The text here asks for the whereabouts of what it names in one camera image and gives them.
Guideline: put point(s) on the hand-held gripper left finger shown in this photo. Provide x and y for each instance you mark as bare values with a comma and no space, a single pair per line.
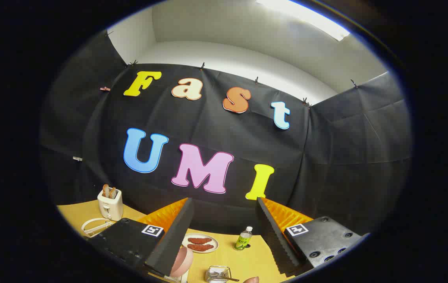
176,236

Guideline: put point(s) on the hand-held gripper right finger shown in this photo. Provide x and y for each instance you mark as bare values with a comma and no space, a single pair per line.
275,239

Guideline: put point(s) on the pink plate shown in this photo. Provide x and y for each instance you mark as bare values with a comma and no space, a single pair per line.
182,259

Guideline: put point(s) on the white round dish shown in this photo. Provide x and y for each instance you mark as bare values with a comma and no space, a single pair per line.
214,241

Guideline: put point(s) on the red meat steak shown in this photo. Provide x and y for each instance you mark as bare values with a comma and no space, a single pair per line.
200,247
199,240

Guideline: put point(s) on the green label drink bottle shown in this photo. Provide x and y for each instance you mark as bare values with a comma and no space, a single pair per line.
242,240

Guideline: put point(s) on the white toaster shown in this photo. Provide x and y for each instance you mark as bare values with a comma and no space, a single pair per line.
110,208

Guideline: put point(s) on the toasted bread slice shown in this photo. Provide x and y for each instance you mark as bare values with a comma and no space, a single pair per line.
112,193
106,191

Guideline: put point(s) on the black backdrop cloth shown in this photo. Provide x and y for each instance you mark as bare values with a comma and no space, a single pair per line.
208,129

